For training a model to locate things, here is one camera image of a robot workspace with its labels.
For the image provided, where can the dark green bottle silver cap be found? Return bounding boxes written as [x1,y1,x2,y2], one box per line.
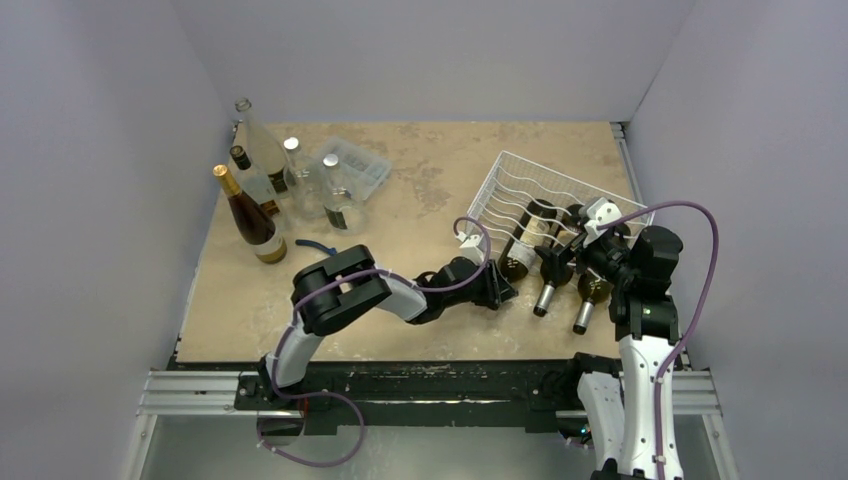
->
[533,216,581,317]

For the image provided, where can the dark bottle black cap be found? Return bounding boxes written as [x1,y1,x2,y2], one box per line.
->
[498,199,557,283]

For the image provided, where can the white wire wine rack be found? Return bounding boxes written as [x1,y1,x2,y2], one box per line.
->
[467,151,645,260]

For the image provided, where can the round clear bottle silver cap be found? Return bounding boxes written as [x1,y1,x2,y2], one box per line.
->
[283,136,325,220]

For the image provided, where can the amber bottle gold foil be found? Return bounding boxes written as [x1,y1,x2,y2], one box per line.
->
[213,164,288,264]

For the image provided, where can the square bottle gold black cap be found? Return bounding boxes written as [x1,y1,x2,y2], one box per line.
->
[229,145,282,219]

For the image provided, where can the tall clear glass bottle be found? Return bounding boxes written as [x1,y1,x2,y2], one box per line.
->
[234,97,295,198]

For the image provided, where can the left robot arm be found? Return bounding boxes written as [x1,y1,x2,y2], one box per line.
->
[259,245,518,409]

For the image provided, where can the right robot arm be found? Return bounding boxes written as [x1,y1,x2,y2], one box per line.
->
[535,197,684,479]

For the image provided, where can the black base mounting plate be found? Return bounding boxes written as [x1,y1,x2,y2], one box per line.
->
[165,357,624,439]

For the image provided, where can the clear plastic compartment box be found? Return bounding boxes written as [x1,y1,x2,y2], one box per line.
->
[315,136,392,202]

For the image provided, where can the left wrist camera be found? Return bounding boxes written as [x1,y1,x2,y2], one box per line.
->
[457,232,489,266]

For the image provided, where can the blue handled pliers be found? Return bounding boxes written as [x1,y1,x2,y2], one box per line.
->
[295,239,337,256]

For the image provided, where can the aluminium frame rail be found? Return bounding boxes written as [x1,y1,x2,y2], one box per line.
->
[119,371,239,479]

